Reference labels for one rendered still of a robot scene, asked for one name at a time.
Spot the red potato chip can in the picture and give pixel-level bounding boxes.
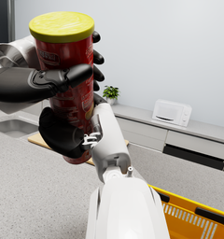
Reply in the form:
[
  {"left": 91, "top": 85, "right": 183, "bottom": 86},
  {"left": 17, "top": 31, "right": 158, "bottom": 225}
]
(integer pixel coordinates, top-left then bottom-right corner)
[{"left": 28, "top": 11, "right": 96, "bottom": 165}]

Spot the yellow slatted basket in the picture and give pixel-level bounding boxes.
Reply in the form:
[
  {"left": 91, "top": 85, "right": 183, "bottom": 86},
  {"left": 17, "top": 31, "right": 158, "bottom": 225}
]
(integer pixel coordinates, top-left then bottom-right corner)
[{"left": 147, "top": 184, "right": 224, "bottom": 239}]

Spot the steel sink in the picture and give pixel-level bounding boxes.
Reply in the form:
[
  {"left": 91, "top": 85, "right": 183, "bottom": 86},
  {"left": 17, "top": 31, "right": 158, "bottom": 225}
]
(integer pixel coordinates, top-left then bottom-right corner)
[{"left": 0, "top": 119, "right": 40, "bottom": 139}]

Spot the small potted plant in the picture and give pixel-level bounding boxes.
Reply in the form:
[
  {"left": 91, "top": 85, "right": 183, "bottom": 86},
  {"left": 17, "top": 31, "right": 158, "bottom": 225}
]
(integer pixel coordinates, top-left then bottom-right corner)
[{"left": 102, "top": 85, "right": 121, "bottom": 106}]

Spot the wooden cutting board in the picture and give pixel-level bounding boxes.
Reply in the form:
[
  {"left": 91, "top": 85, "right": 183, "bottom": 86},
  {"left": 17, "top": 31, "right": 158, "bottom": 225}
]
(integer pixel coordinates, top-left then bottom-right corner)
[{"left": 27, "top": 132, "right": 131, "bottom": 166}]

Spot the dark tall refrigerator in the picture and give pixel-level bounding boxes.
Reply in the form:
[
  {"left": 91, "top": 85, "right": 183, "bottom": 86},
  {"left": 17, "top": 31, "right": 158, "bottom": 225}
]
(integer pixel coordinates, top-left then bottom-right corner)
[{"left": 0, "top": 0, "right": 16, "bottom": 45}]

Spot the white microwave oven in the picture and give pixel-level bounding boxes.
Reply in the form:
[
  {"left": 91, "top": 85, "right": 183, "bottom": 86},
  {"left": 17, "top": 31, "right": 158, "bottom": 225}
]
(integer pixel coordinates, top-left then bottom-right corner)
[{"left": 151, "top": 98, "right": 193, "bottom": 128}]

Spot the grey kitchen cabinet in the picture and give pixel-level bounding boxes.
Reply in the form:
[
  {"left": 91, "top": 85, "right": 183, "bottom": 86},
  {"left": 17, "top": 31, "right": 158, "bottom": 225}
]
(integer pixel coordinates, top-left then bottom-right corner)
[{"left": 111, "top": 103, "right": 224, "bottom": 174}]

